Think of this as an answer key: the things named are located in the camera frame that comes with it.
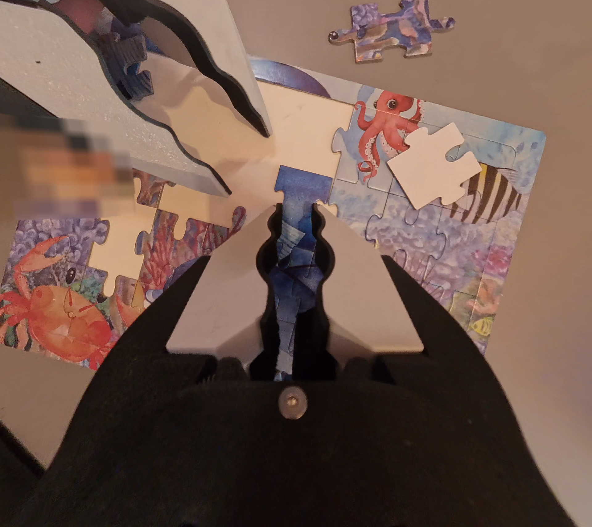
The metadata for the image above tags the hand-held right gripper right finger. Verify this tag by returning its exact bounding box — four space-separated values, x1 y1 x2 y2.
313 202 425 375

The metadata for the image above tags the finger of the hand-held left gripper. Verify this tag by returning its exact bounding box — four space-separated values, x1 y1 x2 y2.
92 0 272 139
0 0 233 199

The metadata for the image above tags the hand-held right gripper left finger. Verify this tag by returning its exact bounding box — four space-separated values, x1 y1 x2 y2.
166 203 284 377

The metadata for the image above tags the navy blue puzzle piece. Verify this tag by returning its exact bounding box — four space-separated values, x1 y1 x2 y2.
99 23 154 100

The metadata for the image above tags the sea animals jigsaw puzzle board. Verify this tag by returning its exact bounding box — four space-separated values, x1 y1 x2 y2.
0 57 546 372

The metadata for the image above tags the blue purple puzzle piece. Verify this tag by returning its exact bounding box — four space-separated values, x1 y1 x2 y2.
274 165 335 208

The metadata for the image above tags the white puzzle piece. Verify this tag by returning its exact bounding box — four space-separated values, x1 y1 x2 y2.
387 122 483 210

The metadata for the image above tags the purple coral puzzle piece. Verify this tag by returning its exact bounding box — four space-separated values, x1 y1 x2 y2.
328 0 456 64

